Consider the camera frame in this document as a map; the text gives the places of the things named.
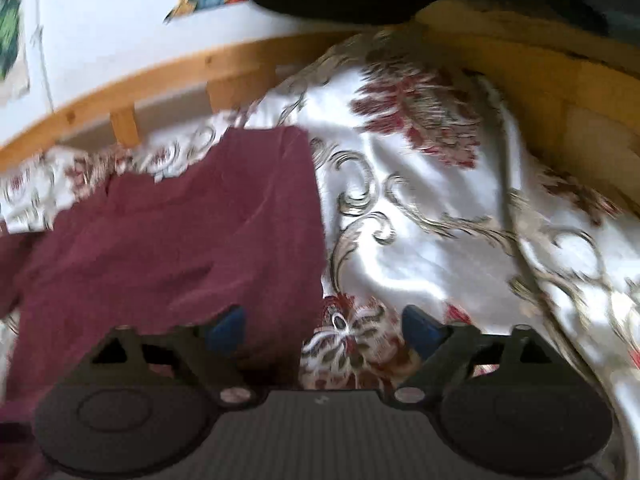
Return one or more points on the wooden bed headboard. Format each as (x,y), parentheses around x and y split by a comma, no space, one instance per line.
(525,60)

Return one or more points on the green wall poster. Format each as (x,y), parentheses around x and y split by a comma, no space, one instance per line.
(12,35)

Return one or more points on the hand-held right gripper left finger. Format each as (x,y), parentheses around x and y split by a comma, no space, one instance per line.
(228,329)

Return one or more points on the white floral bedspread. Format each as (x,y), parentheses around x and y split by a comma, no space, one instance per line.
(440,230)

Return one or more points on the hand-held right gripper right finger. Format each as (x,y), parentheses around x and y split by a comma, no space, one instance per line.
(418,330)

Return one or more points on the maroon small garment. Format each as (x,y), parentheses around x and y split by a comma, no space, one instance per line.
(165,255)

